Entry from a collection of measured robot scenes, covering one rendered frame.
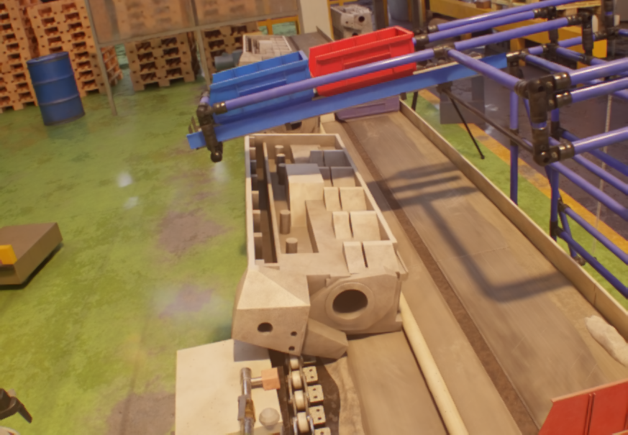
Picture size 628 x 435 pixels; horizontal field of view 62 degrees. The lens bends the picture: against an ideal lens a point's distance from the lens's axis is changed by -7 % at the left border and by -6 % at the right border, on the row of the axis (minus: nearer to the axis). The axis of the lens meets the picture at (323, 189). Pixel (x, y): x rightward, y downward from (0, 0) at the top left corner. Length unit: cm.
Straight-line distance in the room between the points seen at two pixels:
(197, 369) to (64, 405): 145
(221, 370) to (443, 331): 53
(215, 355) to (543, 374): 73
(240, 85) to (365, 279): 65
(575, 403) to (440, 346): 41
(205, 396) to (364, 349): 38
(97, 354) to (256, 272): 178
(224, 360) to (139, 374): 139
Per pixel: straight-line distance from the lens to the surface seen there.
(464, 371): 128
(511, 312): 145
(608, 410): 111
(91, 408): 262
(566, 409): 105
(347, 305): 137
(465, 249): 170
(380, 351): 134
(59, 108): 794
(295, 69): 157
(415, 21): 805
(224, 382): 127
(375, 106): 297
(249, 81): 157
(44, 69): 787
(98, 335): 304
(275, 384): 121
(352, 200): 163
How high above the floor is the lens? 162
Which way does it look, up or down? 24 degrees down
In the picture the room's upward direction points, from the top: 8 degrees counter-clockwise
